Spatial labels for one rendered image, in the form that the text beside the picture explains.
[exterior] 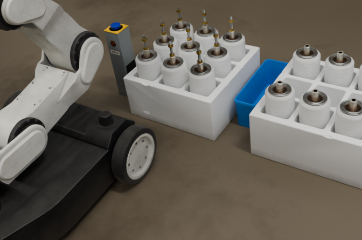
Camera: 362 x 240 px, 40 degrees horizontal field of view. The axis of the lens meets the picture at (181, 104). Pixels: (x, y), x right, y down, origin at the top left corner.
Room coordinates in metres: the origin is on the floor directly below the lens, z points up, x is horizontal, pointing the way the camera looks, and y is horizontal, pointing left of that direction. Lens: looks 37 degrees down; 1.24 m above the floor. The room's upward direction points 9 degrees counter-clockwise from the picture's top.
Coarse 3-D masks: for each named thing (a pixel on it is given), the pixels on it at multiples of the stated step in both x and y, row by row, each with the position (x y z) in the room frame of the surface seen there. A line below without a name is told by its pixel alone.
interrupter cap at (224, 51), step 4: (212, 48) 1.60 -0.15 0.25; (220, 48) 1.60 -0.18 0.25; (224, 48) 1.59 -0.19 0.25; (208, 52) 1.58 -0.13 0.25; (212, 52) 1.58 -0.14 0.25; (220, 52) 1.57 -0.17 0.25; (224, 52) 1.56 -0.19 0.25; (208, 56) 1.56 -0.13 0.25; (212, 56) 1.55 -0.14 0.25; (216, 56) 1.55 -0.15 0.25; (220, 56) 1.54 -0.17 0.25; (224, 56) 1.54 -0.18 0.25
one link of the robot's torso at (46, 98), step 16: (96, 48) 1.45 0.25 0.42; (48, 64) 1.50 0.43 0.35; (80, 64) 1.40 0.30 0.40; (96, 64) 1.43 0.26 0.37; (32, 80) 1.39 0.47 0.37; (48, 80) 1.37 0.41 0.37; (64, 80) 1.37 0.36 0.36; (80, 80) 1.38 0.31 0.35; (32, 96) 1.32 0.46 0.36; (48, 96) 1.31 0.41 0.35; (64, 96) 1.34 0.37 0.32; (80, 96) 1.38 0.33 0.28; (0, 112) 1.26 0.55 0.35; (16, 112) 1.25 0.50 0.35; (32, 112) 1.25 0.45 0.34; (48, 112) 1.29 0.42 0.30; (64, 112) 1.34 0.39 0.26; (0, 128) 1.20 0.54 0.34; (16, 128) 1.18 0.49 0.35; (48, 128) 1.28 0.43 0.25; (0, 144) 1.17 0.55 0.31
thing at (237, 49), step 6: (222, 42) 1.65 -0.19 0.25; (234, 42) 1.63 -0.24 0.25; (240, 42) 1.63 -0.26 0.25; (228, 48) 1.62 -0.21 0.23; (234, 48) 1.62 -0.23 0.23; (240, 48) 1.62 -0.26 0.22; (234, 54) 1.62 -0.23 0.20; (240, 54) 1.62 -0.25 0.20; (234, 60) 1.62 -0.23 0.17; (240, 60) 1.62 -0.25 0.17
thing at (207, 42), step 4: (196, 32) 1.75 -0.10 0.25; (196, 36) 1.72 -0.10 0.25; (208, 36) 1.70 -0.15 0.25; (212, 36) 1.70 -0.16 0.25; (196, 40) 1.72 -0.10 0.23; (200, 40) 1.70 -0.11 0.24; (204, 40) 1.69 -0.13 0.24; (208, 40) 1.69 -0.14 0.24; (212, 40) 1.70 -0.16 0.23; (204, 44) 1.69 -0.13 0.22; (208, 44) 1.69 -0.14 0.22; (212, 44) 1.70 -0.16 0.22; (204, 48) 1.70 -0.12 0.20; (208, 48) 1.69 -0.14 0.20; (204, 52) 1.69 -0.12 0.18
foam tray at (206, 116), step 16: (256, 48) 1.67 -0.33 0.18; (240, 64) 1.58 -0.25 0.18; (256, 64) 1.65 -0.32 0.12; (128, 80) 1.60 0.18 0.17; (144, 80) 1.57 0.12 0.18; (160, 80) 1.56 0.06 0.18; (224, 80) 1.49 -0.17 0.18; (240, 80) 1.54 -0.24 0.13; (128, 96) 1.61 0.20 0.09; (144, 96) 1.56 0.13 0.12; (160, 96) 1.51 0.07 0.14; (176, 96) 1.46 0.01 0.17; (192, 96) 1.43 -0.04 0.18; (208, 96) 1.41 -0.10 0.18; (224, 96) 1.45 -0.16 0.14; (144, 112) 1.57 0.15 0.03; (160, 112) 1.52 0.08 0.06; (176, 112) 1.47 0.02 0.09; (192, 112) 1.42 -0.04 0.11; (208, 112) 1.38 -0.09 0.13; (224, 112) 1.44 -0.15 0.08; (192, 128) 1.43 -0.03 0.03; (208, 128) 1.38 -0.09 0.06; (224, 128) 1.43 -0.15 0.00
